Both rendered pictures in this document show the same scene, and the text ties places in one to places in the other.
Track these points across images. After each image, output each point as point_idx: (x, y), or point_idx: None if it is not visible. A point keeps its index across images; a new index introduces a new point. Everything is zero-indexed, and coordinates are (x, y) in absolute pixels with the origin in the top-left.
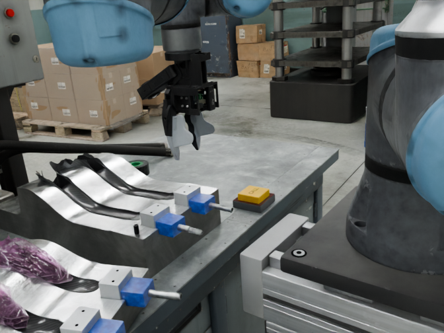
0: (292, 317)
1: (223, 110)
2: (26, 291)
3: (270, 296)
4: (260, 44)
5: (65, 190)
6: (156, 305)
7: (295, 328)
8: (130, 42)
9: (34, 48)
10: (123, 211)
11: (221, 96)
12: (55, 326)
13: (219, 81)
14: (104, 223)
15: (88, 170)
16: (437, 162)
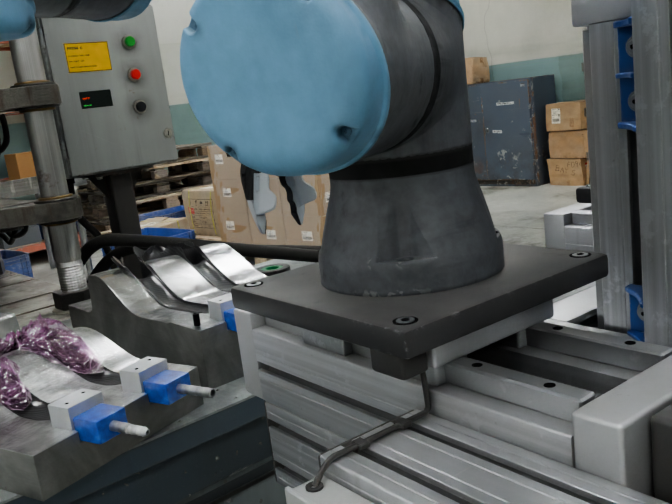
0: (283, 390)
1: (512, 234)
2: (40, 375)
3: (271, 368)
4: (586, 131)
5: (143, 281)
6: (201, 415)
7: (287, 406)
8: None
9: (166, 119)
10: (202, 306)
11: (514, 214)
12: None
13: (517, 192)
14: (169, 316)
15: (181, 260)
16: (188, 87)
